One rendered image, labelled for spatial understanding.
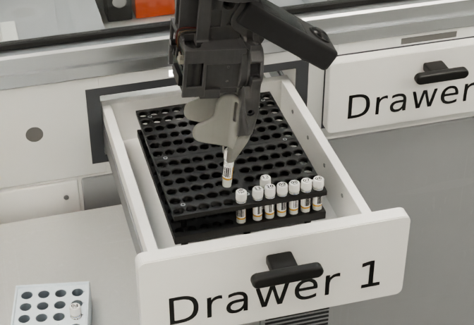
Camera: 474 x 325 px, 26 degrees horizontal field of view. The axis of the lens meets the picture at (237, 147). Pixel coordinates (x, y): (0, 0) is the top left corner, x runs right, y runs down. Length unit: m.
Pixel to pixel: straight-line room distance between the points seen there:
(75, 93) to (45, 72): 0.05
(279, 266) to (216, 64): 0.21
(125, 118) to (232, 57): 0.37
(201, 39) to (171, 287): 0.25
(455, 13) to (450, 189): 0.30
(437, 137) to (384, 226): 0.44
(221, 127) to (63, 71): 0.29
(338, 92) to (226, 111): 0.35
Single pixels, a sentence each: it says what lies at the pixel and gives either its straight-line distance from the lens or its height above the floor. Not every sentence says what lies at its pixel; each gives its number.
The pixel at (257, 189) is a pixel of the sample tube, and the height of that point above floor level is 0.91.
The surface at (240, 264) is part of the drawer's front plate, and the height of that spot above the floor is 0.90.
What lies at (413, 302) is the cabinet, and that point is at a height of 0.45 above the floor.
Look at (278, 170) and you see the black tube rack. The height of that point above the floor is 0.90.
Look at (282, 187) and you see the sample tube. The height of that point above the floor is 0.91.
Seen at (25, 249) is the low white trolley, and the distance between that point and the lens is 1.32.
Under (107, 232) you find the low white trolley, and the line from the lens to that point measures 1.33.
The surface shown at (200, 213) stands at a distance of 1.12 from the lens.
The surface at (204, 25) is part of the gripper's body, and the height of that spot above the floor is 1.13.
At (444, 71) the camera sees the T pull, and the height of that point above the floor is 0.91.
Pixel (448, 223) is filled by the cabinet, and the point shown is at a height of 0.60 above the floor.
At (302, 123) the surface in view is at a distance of 1.30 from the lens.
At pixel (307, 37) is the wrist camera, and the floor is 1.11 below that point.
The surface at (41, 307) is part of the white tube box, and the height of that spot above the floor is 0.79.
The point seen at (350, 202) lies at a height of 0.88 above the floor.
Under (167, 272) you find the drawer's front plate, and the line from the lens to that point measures 1.03.
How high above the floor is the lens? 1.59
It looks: 35 degrees down
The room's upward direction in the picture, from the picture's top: straight up
